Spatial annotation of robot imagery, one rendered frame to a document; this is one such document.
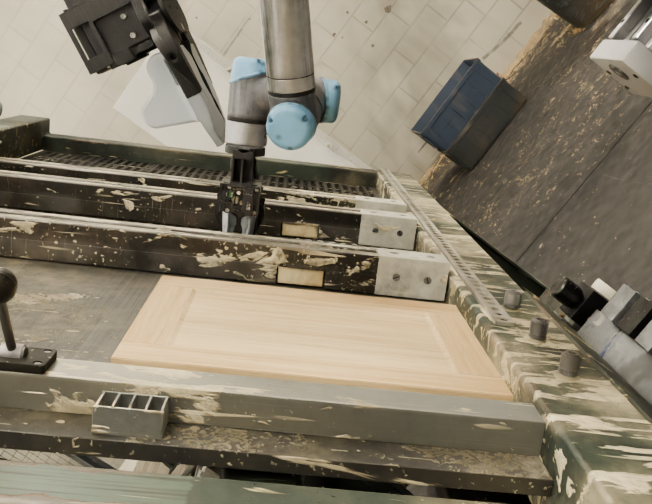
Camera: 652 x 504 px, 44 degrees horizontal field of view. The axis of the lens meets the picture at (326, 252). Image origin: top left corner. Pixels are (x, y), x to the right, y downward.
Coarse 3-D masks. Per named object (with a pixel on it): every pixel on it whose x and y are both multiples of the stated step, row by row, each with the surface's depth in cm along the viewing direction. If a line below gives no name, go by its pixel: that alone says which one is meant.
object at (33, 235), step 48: (0, 240) 136; (48, 240) 137; (96, 240) 137; (144, 240) 137; (192, 240) 137; (240, 240) 138; (288, 240) 143; (336, 288) 140; (384, 288) 140; (432, 288) 141
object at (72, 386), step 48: (0, 384) 83; (48, 384) 83; (96, 384) 83; (144, 384) 84; (192, 384) 85; (240, 384) 86; (288, 384) 88; (288, 432) 85; (336, 432) 85; (384, 432) 86; (432, 432) 86; (480, 432) 86; (528, 432) 86
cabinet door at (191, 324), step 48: (192, 288) 126; (240, 288) 129; (288, 288) 132; (144, 336) 103; (192, 336) 106; (240, 336) 108; (288, 336) 110; (336, 336) 112; (384, 336) 115; (432, 336) 117; (336, 384) 97; (384, 384) 97; (432, 384) 98; (480, 384) 100
